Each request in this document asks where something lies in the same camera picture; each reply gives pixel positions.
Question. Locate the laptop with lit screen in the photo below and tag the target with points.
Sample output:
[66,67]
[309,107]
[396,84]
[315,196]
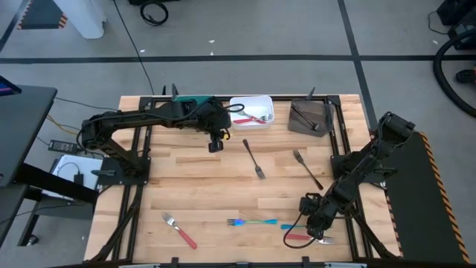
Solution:
[7,88]

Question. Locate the black desk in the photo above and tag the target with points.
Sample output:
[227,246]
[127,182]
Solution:
[26,123]

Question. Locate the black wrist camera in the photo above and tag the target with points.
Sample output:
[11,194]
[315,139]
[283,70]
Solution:
[215,146]
[308,204]

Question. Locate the black frame clamp bracket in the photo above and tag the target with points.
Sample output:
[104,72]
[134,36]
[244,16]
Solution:
[174,261]
[305,261]

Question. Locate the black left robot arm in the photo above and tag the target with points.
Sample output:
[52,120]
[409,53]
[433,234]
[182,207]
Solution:
[130,117]

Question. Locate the black aluminium table frame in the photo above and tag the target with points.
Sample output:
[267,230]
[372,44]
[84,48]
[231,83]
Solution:
[279,98]

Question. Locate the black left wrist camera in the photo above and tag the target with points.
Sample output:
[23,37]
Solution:
[215,146]

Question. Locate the black mat with hazard stripes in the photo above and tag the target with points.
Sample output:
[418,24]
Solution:
[420,223]

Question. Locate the small black adapter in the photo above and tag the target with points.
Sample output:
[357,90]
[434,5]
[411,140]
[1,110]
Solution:
[79,178]

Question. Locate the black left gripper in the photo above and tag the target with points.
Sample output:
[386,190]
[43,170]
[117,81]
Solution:
[215,117]

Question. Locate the teal plastic bin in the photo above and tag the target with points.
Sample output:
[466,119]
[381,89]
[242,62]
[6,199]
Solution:
[193,99]

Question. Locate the dark floor mat hazard edge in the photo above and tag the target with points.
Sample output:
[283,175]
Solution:
[41,15]

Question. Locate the white flat box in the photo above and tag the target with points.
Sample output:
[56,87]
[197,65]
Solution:
[67,167]

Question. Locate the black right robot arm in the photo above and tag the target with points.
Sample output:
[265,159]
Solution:
[394,128]

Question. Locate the black clamp lever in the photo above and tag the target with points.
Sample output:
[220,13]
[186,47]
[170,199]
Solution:
[174,91]
[311,93]

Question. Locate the white plastic bin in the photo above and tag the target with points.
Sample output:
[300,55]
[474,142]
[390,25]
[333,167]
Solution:
[253,101]

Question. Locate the black and orange floor object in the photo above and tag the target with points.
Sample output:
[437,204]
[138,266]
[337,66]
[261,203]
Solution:
[466,76]

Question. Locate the black power brick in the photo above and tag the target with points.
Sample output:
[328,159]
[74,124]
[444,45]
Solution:
[59,146]

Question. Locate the black equipment case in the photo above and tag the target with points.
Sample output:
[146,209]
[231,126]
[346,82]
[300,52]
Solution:
[461,15]

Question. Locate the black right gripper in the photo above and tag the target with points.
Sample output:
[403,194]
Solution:
[323,217]

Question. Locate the iridescent blue fork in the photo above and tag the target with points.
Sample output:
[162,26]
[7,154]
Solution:
[256,222]
[294,226]

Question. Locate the white pillar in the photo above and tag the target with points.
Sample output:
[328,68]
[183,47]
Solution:
[82,18]

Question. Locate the grey translucent plastic bin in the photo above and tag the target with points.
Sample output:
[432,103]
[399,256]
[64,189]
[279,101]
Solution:
[297,128]

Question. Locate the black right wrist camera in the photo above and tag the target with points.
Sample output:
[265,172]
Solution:
[308,204]

